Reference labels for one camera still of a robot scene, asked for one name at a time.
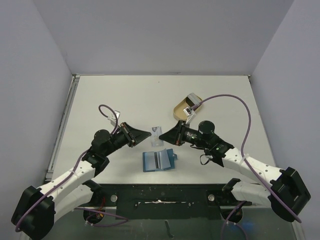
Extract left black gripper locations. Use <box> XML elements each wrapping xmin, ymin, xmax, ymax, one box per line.
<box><xmin>103</xmin><ymin>122</ymin><xmax>151</xmax><ymax>156</ymax></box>

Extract white credit card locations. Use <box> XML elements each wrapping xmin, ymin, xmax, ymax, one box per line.
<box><xmin>150</xmin><ymin>126</ymin><xmax>164</xmax><ymax>147</ymax></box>

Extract blue card holder wallet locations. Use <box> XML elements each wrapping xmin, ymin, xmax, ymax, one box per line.
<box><xmin>142</xmin><ymin>148</ymin><xmax>178</xmax><ymax>173</ymax></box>

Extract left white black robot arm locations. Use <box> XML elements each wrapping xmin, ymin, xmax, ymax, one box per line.
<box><xmin>11</xmin><ymin>122</ymin><xmax>151</xmax><ymax>240</ymax></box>

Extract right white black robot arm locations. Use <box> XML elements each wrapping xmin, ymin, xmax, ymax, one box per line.
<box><xmin>159</xmin><ymin>120</ymin><xmax>311</xmax><ymax>223</ymax></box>

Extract stack of cards in tray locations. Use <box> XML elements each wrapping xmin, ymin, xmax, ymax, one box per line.
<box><xmin>185</xmin><ymin>92</ymin><xmax>202</xmax><ymax>107</ymax></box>

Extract tan oval wooden tray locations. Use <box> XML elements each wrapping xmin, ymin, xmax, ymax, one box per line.
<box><xmin>173</xmin><ymin>92</ymin><xmax>202</xmax><ymax>121</ymax></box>

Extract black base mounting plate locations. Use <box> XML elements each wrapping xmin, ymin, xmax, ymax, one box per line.
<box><xmin>84</xmin><ymin>184</ymin><xmax>240</xmax><ymax>220</ymax></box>

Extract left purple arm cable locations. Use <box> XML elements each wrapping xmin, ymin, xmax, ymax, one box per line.
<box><xmin>14</xmin><ymin>104</ymin><xmax>121</xmax><ymax>232</ymax></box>

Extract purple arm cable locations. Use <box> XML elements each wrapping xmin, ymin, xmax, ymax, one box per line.
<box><xmin>14</xmin><ymin>104</ymin><xmax>121</xmax><ymax>232</ymax></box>
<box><xmin>184</xmin><ymin>93</ymin><xmax>303</xmax><ymax>223</ymax></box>

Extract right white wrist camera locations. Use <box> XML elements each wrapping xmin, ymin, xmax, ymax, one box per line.
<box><xmin>183</xmin><ymin>107</ymin><xmax>196</xmax><ymax>125</ymax></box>

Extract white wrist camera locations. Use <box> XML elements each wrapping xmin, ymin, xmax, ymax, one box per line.
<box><xmin>183</xmin><ymin>107</ymin><xmax>196</xmax><ymax>125</ymax></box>
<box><xmin>107</xmin><ymin>110</ymin><xmax>121</xmax><ymax>127</ymax></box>

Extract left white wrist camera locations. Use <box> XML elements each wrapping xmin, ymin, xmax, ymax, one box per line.
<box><xmin>107</xmin><ymin>110</ymin><xmax>121</xmax><ymax>127</ymax></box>

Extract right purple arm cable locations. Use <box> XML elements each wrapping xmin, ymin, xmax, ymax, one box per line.
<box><xmin>184</xmin><ymin>93</ymin><xmax>303</xmax><ymax>223</ymax></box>

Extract left aluminium rail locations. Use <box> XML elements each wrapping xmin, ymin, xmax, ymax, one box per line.
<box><xmin>44</xmin><ymin>74</ymin><xmax>80</xmax><ymax>182</ymax></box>

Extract aluminium rail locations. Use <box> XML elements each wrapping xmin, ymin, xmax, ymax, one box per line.
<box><xmin>44</xmin><ymin>74</ymin><xmax>80</xmax><ymax>182</ymax></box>
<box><xmin>292</xmin><ymin>221</ymin><xmax>306</xmax><ymax>240</ymax></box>

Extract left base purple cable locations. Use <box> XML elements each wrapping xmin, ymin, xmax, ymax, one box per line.
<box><xmin>74</xmin><ymin>206</ymin><xmax>138</xmax><ymax>228</ymax></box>

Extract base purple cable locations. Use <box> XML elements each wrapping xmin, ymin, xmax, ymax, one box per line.
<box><xmin>221</xmin><ymin>199</ymin><xmax>251</xmax><ymax>240</ymax></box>
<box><xmin>74</xmin><ymin>206</ymin><xmax>138</xmax><ymax>228</ymax></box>

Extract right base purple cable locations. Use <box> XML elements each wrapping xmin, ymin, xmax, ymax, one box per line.
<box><xmin>221</xmin><ymin>199</ymin><xmax>251</xmax><ymax>240</ymax></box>

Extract right aluminium rail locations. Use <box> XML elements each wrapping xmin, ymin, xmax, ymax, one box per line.
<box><xmin>292</xmin><ymin>221</ymin><xmax>306</xmax><ymax>240</ymax></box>

